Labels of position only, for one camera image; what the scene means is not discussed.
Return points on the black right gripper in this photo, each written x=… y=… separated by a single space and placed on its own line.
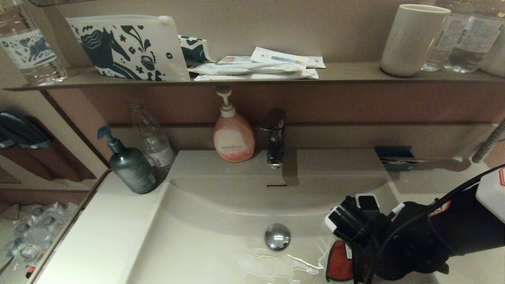
x=361 y=260

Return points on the orange microfibre cleaning cloth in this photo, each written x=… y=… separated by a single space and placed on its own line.
x=339 y=266

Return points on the chrome sink faucet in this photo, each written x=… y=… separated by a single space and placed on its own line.
x=276 y=140

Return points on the white wash basin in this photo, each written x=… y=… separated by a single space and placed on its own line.
x=189 y=244

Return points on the chrome drain stopper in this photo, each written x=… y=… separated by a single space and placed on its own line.
x=277 y=236

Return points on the dark blue small box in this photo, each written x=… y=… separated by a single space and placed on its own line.
x=390 y=154

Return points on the pink soap pump bottle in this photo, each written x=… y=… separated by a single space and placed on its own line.
x=234 y=139

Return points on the flat white plastic packet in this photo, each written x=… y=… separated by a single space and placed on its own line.
x=281 y=75

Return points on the small white sachet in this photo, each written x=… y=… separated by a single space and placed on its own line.
x=316 y=62

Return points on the white toothbrush packet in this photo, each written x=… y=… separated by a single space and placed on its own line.
x=281 y=58

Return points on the beige ceramic cup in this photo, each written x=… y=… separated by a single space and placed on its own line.
x=412 y=42
x=495 y=59

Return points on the clear water bottle white label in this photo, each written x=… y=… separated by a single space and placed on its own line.
x=438 y=50
x=472 y=42

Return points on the long white plastic packet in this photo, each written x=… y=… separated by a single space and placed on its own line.
x=227 y=69

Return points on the white packet with orange print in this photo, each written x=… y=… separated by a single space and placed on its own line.
x=235 y=60

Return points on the clear empty plastic bottle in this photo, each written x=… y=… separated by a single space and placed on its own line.
x=156 y=142

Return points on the dark green pump bottle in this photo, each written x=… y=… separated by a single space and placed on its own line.
x=132 y=170

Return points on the small horse print pouch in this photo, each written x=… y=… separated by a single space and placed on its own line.
x=195 y=50

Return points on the large horse print zip pouch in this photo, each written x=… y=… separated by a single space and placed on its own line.
x=163 y=41

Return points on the brown wooden side shelf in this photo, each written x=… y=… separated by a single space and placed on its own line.
x=69 y=165

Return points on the shrink-wrapped bottle pack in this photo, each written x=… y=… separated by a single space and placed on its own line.
x=31 y=232

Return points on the dark blue bag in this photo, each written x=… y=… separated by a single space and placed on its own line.
x=21 y=132

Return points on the water bottle blue print label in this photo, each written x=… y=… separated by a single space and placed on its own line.
x=31 y=51

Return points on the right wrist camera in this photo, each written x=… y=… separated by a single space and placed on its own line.
x=349 y=219

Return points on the brown wall shelf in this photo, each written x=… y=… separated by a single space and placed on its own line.
x=355 y=73

